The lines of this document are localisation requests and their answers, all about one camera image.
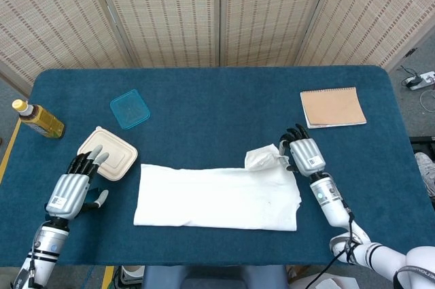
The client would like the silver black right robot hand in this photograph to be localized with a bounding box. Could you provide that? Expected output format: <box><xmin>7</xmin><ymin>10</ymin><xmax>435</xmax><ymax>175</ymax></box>
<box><xmin>278</xmin><ymin>123</ymin><xmax>327</xmax><ymax>178</ymax></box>

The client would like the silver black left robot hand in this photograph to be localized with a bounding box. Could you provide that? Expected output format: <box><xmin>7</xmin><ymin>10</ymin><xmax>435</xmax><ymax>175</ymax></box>
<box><xmin>46</xmin><ymin>144</ymin><xmax>110</xmax><ymax>220</ymax></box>

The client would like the beige lidded food box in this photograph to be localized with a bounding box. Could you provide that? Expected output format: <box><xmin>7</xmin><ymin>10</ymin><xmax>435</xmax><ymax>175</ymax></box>
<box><xmin>77</xmin><ymin>126</ymin><xmax>139</xmax><ymax>182</ymax></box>

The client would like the white T-shirt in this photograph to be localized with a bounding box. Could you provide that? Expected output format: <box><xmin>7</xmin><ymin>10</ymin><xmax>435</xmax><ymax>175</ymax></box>
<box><xmin>133</xmin><ymin>143</ymin><xmax>304</xmax><ymax>233</ymax></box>

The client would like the dark teal open box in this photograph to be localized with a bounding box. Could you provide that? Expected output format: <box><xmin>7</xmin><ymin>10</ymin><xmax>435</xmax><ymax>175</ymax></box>
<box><xmin>87</xmin><ymin>186</ymin><xmax>105</xmax><ymax>205</ymax></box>

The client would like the brown spiral notebook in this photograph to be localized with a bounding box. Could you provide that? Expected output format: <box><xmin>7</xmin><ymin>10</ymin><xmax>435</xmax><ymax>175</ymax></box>
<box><xmin>300</xmin><ymin>86</ymin><xmax>368</xmax><ymax>130</ymax></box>

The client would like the yellow-capped tea bottle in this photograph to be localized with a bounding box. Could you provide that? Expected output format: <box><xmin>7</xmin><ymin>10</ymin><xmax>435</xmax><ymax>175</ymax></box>
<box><xmin>12</xmin><ymin>99</ymin><xmax>66</xmax><ymax>140</ymax></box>

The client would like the white container under table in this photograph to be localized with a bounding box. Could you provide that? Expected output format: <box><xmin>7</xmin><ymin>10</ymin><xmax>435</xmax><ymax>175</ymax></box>
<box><xmin>120</xmin><ymin>265</ymin><xmax>145</xmax><ymax>285</ymax></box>

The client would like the blue square plastic lid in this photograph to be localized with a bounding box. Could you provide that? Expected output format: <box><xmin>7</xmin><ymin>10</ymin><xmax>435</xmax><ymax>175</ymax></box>
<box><xmin>109</xmin><ymin>88</ymin><xmax>152</xmax><ymax>131</ymax></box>

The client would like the blue plush table cover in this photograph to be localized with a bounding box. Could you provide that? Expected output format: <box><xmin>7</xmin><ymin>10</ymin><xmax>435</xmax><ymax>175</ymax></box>
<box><xmin>0</xmin><ymin>65</ymin><xmax>425</xmax><ymax>268</ymax></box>

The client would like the black rack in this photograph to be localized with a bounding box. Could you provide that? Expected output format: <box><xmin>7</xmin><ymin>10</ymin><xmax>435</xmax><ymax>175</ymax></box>
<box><xmin>408</xmin><ymin>135</ymin><xmax>435</xmax><ymax>154</ymax></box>

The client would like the white sneaker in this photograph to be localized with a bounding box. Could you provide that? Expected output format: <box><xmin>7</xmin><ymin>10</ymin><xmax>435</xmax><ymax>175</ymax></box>
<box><xmin>415</xmin><ymin>152</ymin><xmax>435</xmax><ymax>198</ymax></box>

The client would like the white paper sheet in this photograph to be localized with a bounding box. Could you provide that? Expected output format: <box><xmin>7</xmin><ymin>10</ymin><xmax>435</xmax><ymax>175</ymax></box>
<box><xmin>292</xmin><ymin>273</ymin><xmax>361</xmax><ymax>289</ymax></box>

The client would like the white power strip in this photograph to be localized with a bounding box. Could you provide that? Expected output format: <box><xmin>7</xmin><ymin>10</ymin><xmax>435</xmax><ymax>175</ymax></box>
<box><xmin>402</xmin><ymin>70</ymin><xmax>435</xmax><ymax>91</ymax></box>

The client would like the woven folding screen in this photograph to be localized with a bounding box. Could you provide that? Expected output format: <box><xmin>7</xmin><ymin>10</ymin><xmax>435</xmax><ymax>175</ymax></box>
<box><xmin>0</xmin><ymin>0</ymin><xmax>435</xmax><ymax>89</ymax></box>

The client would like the white floor cable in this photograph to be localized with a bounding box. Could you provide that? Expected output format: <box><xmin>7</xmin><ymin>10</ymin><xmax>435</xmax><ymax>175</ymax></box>
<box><xmin>419</xmin><ymin>90</ymin><xmax>435</xmax><ymax>113</ymax></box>

